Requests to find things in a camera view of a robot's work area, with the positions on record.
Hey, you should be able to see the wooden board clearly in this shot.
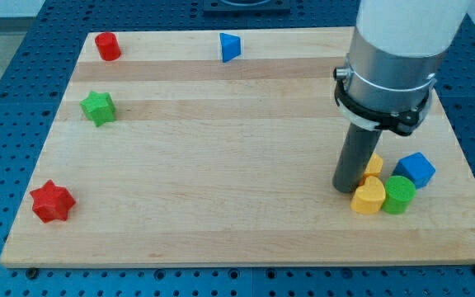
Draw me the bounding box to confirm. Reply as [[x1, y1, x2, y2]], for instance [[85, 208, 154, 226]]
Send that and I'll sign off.
[[0, 27, 475, 268]]

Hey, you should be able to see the green star block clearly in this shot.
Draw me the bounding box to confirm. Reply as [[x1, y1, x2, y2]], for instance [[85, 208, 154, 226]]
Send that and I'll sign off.
[[79, 91, 115, 127]]

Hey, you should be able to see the red cylinder block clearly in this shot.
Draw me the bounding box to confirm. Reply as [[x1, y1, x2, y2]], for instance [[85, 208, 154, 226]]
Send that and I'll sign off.
[[95, 32, 121, 61]]

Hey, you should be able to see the yellow heart block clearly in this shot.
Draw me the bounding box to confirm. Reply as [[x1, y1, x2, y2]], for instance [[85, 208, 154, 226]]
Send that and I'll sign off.
[[350, 176, 386, 215]]

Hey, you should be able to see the red star block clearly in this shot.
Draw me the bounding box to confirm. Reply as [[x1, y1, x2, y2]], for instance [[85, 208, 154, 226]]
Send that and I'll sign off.
[[30, 180, 76, 224]]

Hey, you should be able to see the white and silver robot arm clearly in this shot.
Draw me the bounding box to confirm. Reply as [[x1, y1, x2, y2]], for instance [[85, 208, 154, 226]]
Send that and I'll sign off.
[[334, 0, 471, 136]]

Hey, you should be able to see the blue cube block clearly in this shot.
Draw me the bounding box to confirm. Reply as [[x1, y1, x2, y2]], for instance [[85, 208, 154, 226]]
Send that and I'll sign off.
[[392, 152, 436, 189]]

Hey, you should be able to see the green cylinder block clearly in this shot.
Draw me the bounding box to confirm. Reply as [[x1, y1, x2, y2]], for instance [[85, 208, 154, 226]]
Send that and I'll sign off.
[[382, 176, 416, 215]]

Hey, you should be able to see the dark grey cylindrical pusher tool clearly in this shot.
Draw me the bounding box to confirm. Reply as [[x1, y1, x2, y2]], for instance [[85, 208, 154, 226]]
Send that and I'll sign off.
[[332, 124, 382, 193]]

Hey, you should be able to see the blue triangle block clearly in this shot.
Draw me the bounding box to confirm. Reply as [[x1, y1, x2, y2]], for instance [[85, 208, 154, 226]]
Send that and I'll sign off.
[[219, 33, 241, 63]]

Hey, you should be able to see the yellow block behind pusher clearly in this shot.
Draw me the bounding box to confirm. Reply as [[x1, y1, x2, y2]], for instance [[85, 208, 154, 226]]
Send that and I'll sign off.
[[359, 153, 383, 185]]

